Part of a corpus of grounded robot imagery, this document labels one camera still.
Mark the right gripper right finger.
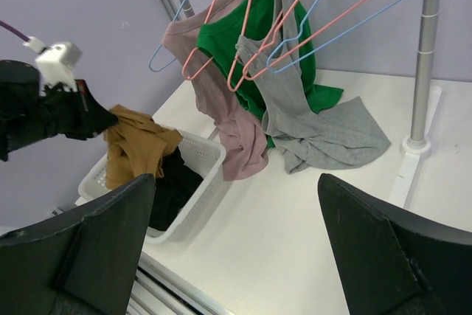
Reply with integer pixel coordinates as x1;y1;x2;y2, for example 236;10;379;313
318;173;471;314

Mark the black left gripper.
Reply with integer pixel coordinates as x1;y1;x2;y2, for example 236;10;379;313
36;79;118;141

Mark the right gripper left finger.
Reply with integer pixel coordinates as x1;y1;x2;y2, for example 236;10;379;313
1;174;155;314

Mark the mustard brown tank top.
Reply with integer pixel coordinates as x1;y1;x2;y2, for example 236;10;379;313
103;105;183;190

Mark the black tank top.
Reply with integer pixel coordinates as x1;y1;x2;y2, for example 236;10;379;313
149;148;204;232

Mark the grey tank top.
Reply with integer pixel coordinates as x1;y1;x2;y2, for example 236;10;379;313
236;0;391;174

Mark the green tank top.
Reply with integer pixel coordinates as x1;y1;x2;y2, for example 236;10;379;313
195;0;344;148

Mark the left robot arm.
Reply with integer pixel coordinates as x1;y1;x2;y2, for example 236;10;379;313
1;60;119;162

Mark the mauve tank top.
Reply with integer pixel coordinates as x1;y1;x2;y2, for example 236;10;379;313
162;0;268;181

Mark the white clothes rack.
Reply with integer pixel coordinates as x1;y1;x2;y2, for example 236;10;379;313
162;0;443;209

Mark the white plastic basket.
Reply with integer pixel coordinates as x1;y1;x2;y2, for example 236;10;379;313
78;130;226;244

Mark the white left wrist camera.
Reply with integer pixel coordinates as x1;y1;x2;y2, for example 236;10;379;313
23;36;83;91

